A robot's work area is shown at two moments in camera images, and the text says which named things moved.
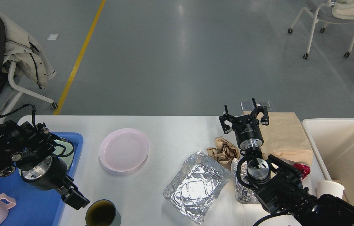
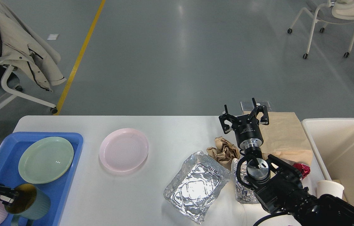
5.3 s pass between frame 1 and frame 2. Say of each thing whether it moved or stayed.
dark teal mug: moved
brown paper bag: stayed
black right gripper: stayed
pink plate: stayed
